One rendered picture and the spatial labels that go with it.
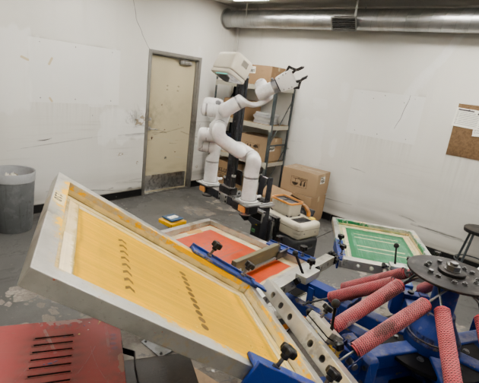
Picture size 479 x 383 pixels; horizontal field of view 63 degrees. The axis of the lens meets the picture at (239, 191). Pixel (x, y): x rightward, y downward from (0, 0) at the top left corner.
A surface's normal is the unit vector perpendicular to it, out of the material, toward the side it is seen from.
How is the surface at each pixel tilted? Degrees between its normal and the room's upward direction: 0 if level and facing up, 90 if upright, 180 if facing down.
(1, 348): 0
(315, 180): 88
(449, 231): 90
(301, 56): 90
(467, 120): 88
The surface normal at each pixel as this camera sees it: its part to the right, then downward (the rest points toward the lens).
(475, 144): -0.64, 0.14
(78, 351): 0.12, -0.95
